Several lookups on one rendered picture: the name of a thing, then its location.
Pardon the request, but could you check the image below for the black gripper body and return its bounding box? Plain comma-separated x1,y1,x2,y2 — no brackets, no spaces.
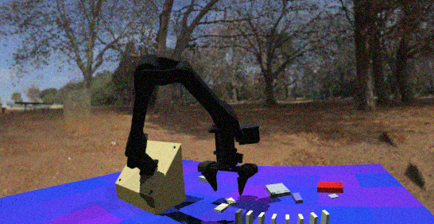
197,146,258,178

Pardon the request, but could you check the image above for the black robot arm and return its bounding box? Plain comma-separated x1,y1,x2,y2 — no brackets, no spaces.
125,54,260,176

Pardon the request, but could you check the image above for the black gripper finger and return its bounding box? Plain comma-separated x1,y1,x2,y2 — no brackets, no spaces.
200,170,217,191
237,177,249,195

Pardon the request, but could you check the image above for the red rectangular block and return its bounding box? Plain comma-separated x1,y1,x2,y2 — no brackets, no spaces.
317,182,343,193

